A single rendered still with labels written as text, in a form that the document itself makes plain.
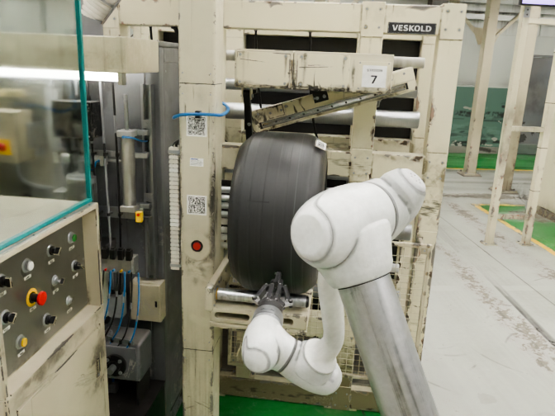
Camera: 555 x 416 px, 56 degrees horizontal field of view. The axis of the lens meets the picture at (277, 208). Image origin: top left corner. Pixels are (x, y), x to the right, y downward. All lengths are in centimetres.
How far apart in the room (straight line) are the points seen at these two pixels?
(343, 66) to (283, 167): 53
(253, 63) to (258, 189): 59
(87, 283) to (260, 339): 75
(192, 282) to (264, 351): 74
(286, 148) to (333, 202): 89
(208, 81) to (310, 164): 46
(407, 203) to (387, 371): 32
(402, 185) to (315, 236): 24
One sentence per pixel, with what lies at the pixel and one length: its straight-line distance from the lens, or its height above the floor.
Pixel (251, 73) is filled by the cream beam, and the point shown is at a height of 169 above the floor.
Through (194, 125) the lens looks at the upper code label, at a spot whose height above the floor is 151.
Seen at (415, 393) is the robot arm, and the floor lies 119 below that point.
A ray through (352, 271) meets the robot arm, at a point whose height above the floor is 139.
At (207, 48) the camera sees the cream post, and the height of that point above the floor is 177.
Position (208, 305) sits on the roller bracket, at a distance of 193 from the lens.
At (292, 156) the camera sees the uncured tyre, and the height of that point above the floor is 144.
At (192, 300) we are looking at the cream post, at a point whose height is 84.
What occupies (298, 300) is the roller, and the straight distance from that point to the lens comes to 191.
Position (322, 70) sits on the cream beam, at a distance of 205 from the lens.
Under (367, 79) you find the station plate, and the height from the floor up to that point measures 169.
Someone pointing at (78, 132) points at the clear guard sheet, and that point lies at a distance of 174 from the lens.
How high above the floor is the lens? 174
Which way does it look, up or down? 16 degrees down
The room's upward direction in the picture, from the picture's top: 2 degrees clockwise
